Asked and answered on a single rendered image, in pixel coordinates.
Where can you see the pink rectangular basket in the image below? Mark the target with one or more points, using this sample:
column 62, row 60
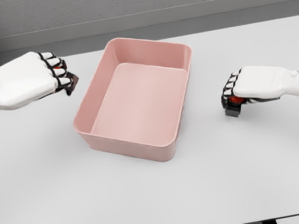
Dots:
column 136, row 102

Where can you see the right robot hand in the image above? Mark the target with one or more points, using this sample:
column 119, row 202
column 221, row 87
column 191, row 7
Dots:
column 260, row 81

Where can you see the black industrial switch red button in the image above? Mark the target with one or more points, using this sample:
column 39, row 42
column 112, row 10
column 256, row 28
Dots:
column 73, row 81
column 234, row 106

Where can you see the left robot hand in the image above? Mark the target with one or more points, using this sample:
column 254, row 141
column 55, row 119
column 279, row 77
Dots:
column 25, row 79

